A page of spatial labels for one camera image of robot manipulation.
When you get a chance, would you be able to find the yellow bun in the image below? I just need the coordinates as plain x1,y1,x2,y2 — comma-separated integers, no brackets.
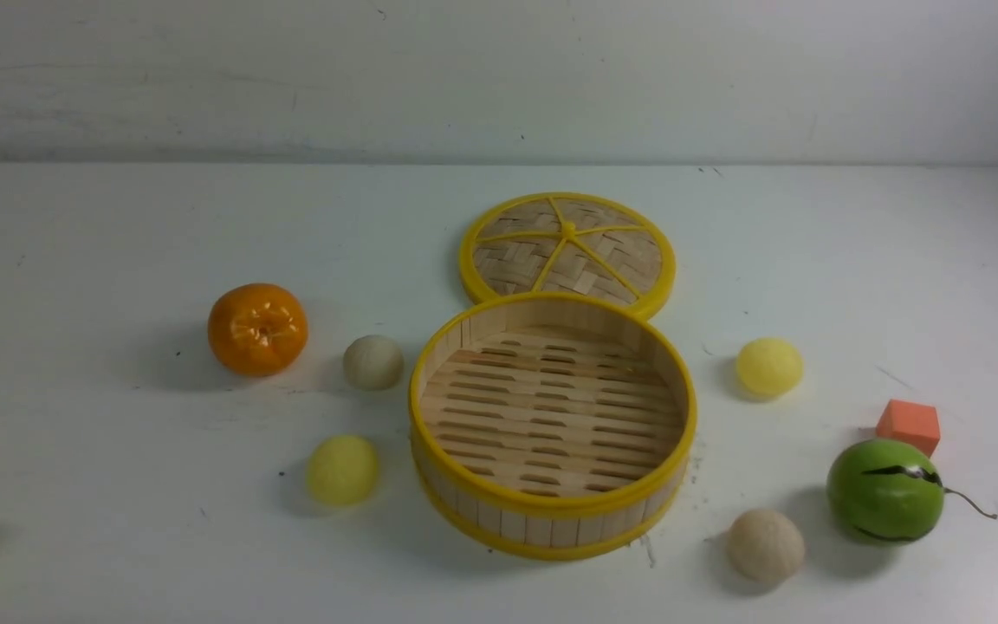
305,435,380,507
734,337,805,400

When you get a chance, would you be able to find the woven bamboo steamer lid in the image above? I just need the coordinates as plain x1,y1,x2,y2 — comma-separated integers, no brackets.
457,192,677,319

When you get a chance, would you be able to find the orange toy tangerine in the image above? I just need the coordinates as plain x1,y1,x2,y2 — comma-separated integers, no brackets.
207,282,309,378

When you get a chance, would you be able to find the white bun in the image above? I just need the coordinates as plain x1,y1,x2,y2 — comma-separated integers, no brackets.
726,509,807,586
343,335,405,391

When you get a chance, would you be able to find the orange foam cube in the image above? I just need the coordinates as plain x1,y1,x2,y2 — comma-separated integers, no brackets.
875,399,940,458

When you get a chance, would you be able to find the bamboo steamer tray yellow rim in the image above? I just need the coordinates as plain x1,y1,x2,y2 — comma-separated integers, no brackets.
408,293,698,561

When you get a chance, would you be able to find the green toy watermelon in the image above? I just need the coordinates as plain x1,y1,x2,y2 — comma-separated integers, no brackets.
826,438,998,546

